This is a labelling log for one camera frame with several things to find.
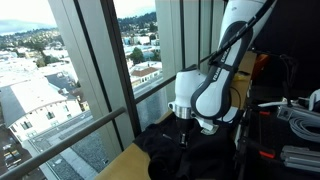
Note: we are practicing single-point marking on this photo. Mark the orange round object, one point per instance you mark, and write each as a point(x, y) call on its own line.
point(260, 65)

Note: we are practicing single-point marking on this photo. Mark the grey metal handrail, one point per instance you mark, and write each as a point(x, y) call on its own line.
point(153, 88)
point(66, 141)

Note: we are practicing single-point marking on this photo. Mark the white plastic device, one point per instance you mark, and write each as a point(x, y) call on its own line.
point(315, 100)

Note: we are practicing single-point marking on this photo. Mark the black backdrop panel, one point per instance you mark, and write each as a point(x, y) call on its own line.
point(300, 26)

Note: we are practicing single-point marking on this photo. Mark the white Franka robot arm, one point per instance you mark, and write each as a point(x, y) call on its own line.
point(216, 83)

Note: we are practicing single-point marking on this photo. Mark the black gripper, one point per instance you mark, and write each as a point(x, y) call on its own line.
point(185, 126)

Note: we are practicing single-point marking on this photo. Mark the black zip jersey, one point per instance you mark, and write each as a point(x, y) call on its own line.
point(206, 156)

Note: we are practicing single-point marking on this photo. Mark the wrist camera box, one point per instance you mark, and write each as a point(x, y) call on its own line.
point(210, 128)

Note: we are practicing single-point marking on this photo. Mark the grey window frame post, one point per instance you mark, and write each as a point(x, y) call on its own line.
point(170, 40)
point(96, 66)

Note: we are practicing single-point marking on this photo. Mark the black tripod stand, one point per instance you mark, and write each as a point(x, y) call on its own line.
point(288, 76)

